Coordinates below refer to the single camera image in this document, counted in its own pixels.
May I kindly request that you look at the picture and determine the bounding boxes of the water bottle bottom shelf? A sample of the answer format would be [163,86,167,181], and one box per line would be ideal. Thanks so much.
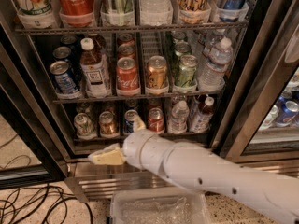
[169,100,189,134]

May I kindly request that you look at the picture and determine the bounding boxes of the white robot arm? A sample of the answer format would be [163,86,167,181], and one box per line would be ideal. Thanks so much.
[88,118,299,224]

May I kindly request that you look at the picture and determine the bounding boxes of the orange can middle shelf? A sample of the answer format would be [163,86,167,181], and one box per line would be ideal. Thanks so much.
[147,55,167,89]

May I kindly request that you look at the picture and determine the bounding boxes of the blue pepsi can bottom shelf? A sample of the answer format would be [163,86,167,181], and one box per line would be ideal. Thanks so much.
[124,109,138,133]

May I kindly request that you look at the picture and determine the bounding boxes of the green can middle shelf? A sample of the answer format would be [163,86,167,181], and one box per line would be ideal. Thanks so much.
[175,54,198,88]

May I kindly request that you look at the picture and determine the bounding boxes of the red coke can shelf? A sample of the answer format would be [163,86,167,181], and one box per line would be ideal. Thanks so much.
[116,57,139,91]
[148,108,164,133]
[59,0,94,27]

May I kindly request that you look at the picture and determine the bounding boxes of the black floor cables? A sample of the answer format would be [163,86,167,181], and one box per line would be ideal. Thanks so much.
[0,133,94,224]

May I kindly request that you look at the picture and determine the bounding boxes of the water bottle shelf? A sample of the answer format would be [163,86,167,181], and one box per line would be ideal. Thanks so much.
[169,100,189,134]
[198,37,233,91]

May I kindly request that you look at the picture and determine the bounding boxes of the water bottle middle shelf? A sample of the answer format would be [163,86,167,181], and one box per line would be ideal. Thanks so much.
[198,37,233,91]

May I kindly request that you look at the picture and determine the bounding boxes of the red coke can bottom shelf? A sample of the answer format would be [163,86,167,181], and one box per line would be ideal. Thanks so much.
[148,108,164,133]

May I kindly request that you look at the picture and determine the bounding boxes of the clear plastic bin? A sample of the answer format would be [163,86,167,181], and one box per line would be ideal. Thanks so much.
[110,187,212,224]

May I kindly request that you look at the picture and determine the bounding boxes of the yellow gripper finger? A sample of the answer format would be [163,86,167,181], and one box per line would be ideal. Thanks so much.
[88,143,125,166]
[133,115,146,132]

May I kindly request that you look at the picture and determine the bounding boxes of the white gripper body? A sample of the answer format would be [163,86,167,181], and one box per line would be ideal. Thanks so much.
[122,129,173,176]

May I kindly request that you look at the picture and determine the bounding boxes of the red coke can middle shelf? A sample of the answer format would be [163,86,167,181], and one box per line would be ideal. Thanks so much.
[116,57,139,91]

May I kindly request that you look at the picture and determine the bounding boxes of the orange lacroix can top shelf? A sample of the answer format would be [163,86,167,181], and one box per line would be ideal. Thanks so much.
[177,0,210,24]

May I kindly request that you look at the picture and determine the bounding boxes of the blue can right compartment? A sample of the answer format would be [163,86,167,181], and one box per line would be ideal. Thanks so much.
[276,100,299,127]

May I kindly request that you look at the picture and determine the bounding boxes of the red coke can top shelf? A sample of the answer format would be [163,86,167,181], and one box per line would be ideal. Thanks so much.
[59,0,94,27]

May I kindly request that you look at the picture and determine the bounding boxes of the tea bottle middle shelf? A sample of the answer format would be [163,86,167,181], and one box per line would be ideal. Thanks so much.
[80,38,110,97]

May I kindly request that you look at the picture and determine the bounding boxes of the tea bottle shelf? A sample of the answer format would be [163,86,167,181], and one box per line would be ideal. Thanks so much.
[189,96,214,133]
[80,38,110,97]

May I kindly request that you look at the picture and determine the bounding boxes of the blue can middle shelf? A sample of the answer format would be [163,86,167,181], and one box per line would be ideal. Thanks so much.
[50,61,78,94]

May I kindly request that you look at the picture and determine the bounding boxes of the green white can bottom shelf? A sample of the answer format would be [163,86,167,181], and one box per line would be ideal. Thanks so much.
[74,113,95,137]

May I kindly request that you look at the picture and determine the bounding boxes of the tea bottle bottom shelf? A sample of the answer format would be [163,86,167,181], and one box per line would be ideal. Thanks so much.
[189,96,214,133]

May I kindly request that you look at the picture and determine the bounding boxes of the steel fridge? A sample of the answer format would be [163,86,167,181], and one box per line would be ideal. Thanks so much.
[0,0,299,202]

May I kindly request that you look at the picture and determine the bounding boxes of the orange can bottom shelf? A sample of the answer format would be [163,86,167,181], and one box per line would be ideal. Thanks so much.
[99,111,119,135]

